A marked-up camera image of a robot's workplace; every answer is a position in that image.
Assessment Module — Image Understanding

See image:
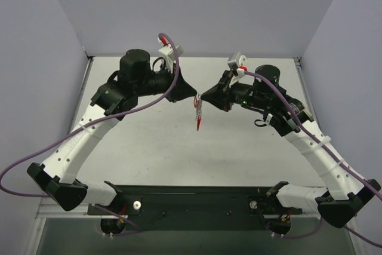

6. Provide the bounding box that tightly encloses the red tagged key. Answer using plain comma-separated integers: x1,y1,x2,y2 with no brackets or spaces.
193,96,199,109

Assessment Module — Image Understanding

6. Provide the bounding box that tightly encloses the red round key tag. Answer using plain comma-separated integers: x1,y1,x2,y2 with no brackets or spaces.
196,118,201,131

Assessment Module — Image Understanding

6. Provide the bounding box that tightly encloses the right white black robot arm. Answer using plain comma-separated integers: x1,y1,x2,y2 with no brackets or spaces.
201,64,381,228

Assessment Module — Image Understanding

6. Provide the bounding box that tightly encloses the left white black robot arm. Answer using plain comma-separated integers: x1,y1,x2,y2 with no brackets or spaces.
27,45,196,214

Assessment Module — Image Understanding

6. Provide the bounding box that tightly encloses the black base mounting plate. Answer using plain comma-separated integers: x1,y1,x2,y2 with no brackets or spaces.
80,182,302,236

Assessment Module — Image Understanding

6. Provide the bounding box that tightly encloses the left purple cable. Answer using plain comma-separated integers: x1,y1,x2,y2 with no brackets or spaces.
0,32,181,198

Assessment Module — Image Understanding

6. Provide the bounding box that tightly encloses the purple cable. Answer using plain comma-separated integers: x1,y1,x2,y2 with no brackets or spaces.
0,32,181,198
243,69,382,248

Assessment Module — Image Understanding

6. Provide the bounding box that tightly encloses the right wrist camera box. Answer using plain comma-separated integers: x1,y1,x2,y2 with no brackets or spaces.
227,52,247,70

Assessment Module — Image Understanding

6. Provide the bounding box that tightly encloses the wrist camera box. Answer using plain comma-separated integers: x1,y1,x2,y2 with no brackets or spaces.
158,44,175,73
227,52,247,70

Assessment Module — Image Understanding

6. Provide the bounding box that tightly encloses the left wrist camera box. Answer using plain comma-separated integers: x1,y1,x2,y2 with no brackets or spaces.
158,44,175,73

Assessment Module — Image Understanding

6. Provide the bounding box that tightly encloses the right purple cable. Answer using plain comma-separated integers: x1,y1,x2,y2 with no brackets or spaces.
243,69,382,248

